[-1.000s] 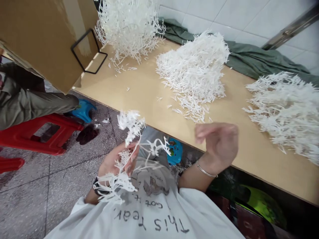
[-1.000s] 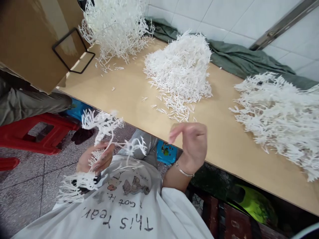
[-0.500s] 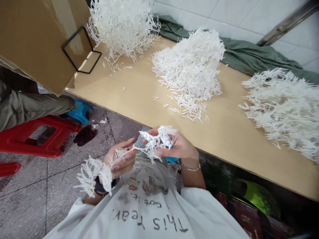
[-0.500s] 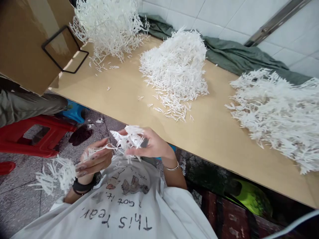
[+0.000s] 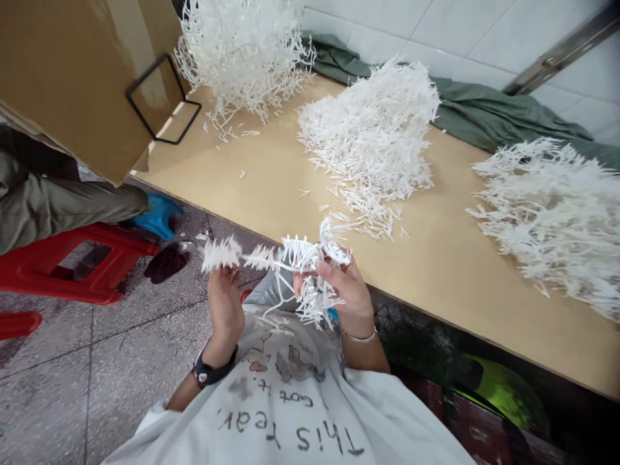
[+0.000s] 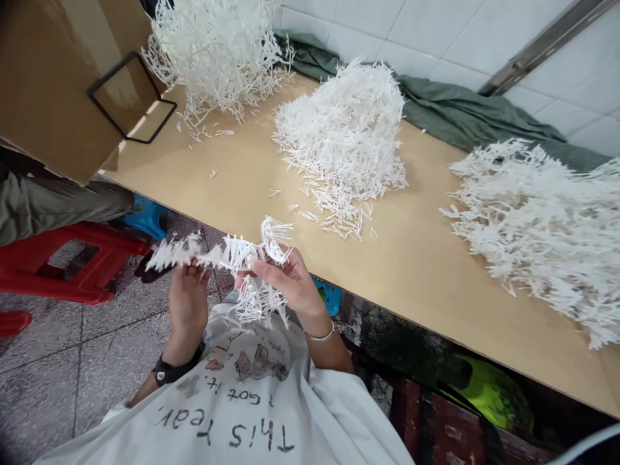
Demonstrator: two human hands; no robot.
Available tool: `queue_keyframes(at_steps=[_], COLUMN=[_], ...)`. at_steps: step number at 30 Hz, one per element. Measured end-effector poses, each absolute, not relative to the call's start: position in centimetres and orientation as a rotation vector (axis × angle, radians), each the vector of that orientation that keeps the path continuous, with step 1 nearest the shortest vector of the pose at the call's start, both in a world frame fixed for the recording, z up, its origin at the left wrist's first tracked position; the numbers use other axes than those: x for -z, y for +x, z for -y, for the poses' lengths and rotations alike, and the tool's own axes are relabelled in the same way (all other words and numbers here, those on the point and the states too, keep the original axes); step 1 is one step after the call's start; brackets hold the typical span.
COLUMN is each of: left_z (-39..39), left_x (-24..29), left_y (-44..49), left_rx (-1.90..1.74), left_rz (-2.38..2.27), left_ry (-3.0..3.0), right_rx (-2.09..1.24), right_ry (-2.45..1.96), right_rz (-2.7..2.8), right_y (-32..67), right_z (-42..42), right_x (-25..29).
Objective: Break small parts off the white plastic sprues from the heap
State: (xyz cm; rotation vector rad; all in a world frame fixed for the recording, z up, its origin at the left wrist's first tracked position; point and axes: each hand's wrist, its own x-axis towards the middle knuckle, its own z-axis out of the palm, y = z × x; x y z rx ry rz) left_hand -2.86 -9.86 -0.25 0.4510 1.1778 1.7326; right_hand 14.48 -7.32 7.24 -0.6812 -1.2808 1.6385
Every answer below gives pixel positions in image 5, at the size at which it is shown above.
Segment person's right hand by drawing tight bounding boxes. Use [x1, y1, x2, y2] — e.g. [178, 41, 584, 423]
[293, 255, 375, 338]

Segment person's left hand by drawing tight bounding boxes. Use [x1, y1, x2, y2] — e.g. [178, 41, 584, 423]
[207, 264, 246, 353]

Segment white plastic sprue branch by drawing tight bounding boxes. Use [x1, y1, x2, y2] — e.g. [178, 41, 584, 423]
[200, 218, 355, 335]

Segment person's legs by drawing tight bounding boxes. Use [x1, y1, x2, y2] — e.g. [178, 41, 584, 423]
[241, 269, 302, 318]

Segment dark shoe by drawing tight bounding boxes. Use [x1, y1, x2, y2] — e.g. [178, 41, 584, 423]
[143, 242, 191, 285]

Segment blue plastic stool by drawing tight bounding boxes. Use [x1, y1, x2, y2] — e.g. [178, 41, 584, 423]
[127, 191, 185, 242]

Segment person's body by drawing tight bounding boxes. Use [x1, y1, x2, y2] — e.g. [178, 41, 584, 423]
[100, 302, 478, 465]

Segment red plastic stool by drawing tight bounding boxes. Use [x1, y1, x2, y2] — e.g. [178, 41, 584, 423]
[0, 311, 43, 342]
[0, 222, 161, 307]

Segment pile of white plastic pieces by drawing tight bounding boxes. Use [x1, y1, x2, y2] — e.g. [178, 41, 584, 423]
[295, 57, 442, 243]

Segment tall pile of white sprues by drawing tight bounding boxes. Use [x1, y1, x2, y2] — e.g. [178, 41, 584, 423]
[172, 0, 318, 142]

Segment brown cardboard box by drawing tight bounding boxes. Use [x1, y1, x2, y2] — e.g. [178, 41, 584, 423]
[0, 0, 192, 188]

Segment dark red crate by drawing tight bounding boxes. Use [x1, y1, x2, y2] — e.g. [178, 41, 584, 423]
[411, 375, 575, 465]

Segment yellow-green plastic container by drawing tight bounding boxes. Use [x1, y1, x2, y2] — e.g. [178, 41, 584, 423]
[454, 352, 553, 439]

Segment green cloth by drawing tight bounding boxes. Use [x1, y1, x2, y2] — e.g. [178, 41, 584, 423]
[299, 30, 620, 171]

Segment wide heap of white sprues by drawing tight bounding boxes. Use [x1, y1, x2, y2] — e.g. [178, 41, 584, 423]
[464, 137, 620, 324]

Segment black wire frame stand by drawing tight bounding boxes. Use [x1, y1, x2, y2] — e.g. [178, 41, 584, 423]
[125, 52, 203, 146]

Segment metal rail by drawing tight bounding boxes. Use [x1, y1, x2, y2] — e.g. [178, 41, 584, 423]
[501, 3, 620, 96]

